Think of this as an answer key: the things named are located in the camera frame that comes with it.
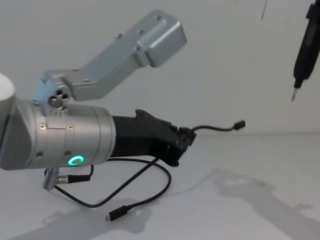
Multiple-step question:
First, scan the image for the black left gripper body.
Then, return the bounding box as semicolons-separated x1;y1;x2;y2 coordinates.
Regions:
111;108;183;161

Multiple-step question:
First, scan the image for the white table cloth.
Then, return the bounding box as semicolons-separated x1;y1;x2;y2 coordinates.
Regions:
0;131;320;240

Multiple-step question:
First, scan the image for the stiff black cable with plug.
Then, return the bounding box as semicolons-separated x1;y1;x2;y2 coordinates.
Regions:
190;119;246;134

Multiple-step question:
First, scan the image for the long black cable with plug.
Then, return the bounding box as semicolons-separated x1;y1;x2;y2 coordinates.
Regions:
53;157;173;223

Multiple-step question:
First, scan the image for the short black cable silver connector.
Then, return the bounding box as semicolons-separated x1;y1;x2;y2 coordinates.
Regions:
55;164;94;185

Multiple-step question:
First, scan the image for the black corded tool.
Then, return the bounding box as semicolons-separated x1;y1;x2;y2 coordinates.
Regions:
290;0;320;102

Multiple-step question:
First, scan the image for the thin dark hanging wire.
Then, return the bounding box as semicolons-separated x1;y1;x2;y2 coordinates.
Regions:
259;0;267;21

